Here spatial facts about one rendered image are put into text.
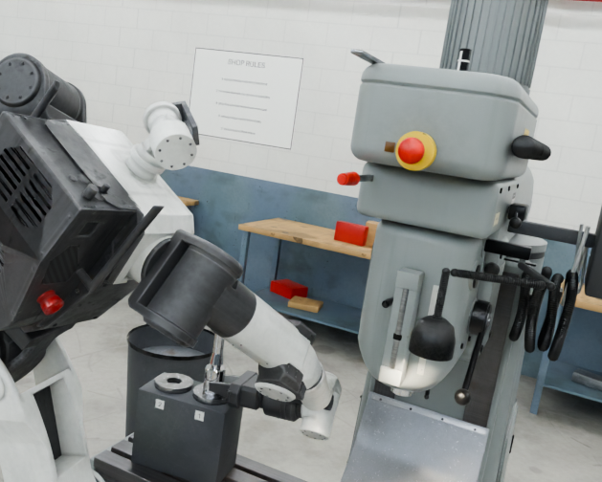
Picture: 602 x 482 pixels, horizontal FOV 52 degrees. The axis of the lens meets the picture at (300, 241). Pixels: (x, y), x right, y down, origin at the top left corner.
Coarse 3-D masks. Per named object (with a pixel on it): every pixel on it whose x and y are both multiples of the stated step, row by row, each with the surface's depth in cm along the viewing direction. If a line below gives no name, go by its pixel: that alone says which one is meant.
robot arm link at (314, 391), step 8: (312, 352) 115; (312, 360) 115; (304, 368) 113; (312, 368) 114; (320, 368) 117; (304, 376) 113; (312, 376) 114; (320, 376) 117; (304, 384) 114; (312, 384) 116; (320, 384) 118; (304, 392) 115; (312, 392) 118; (320, 392) 120; (328, 392) 126; (304, 400) 123; (312, 400) 122; (320, 400) 124
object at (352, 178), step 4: (348, 172) 100; (352, 172) 101; (356, 172) 102; (340, 176) 98; (344, 176) 98; (348, 176) 98; (352, 176) 100; (356, 176) 101; (360, 176) 104; (364, 176) 106; (368, 176) 108; (372, 176) 110; (340, 180) 98; (344, 180) 98; (348, 180) 98; (352, 180) 99; (356, 180) 101; (360, 180) 104; (364, 180) 106; (368, 180) 109; (372, 180) 110; (340, 184) 98; (344, 184) 98; (348, 184) 99; (352, 184) 100; (356, 184) 102
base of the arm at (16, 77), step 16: (0, 64) 101; (16, 64) 100; (32, 64) 99; (0, 80) 100; (16, 80) 99; (32, 80) 99; (48, 80) 100; (0, 96) 100; (16, 96) 99; (32, 96) 99; (80, 96) 112; (0, 112) 100; (16, 112) 100; (32, 112) 99; (48, 112) 100; (80, 112) 112
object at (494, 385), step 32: (544, 256) 168; (512, 288) 150; (512, 320) 151; (512, 352) 155; (384, 384) 166; (448, 384) 160; (480, 384) 156; (512, 384) 157; (480, 416) 156; (512, 416) 176; (352, 448) 176; (480, 480) 159
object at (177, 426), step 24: (168, 384) 145; (192, 384) 148; (144, 408) 144; (168, 408) 142; (192, 408) 140; (216, 408) 139; (240, 408) 148; (144, 432) 145; (168, 432) 143; (192, 432) 141; (216, 432) 139; (144, 456) 146; (168, 456) 144; (192, 456) 142; (216, 456) 140; (192, 480) 143; (216, 480) 141
